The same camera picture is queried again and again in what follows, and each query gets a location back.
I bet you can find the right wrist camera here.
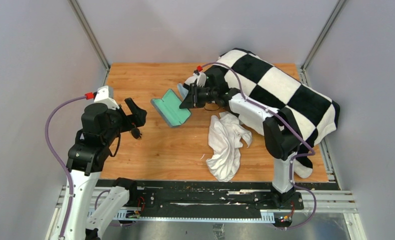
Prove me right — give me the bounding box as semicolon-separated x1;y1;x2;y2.
194;71;207;88

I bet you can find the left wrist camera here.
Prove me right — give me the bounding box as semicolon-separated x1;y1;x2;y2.
93;85;120;110

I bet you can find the light blue cleaning cloth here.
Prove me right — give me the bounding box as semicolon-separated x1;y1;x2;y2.
177;83;190;100

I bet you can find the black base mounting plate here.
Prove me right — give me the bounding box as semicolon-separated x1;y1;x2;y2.
94;178;305;220

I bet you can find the right aluminium frame post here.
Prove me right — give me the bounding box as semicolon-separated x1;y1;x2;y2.
301;0;348;72

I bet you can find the aluminium frame post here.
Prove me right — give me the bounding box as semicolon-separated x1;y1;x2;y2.
301;0;348;72
68;0;111;72

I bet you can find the white crumpled cloth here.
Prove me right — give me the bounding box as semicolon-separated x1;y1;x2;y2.
206;111;253;182

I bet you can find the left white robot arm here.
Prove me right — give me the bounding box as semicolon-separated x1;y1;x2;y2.
50;98;147;240

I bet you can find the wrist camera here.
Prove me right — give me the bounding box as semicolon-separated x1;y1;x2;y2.
93;85;120;110
194;71;207;88

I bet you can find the left aluminium frame post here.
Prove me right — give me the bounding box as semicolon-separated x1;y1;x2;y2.
68;0;111;72

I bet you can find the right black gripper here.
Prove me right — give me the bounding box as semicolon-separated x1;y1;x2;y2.
179;84;217;110

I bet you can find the black white checkered pillow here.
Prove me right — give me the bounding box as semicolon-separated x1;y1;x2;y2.
183;48;341;180

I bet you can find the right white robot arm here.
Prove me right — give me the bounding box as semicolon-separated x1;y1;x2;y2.
177;66;305;209

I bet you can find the grey glasses case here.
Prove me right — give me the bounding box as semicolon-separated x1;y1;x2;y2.
150;89;192;128

